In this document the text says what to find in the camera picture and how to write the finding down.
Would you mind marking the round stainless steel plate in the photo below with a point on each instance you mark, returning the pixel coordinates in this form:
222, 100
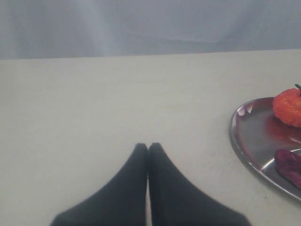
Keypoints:
255, 134

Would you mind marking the orange toy tangerine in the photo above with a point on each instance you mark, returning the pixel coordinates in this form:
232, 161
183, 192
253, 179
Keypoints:
287, 106

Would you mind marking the white backdrop cloth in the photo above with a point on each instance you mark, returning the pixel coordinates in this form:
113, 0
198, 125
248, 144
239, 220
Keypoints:
104, 28

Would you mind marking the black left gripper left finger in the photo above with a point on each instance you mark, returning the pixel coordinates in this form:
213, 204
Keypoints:
121, 202

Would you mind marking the purple toy sweet potato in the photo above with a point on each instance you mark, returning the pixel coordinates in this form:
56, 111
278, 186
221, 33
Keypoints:
288, 165

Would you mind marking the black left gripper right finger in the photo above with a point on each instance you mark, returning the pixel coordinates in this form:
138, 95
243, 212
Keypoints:
175, 201

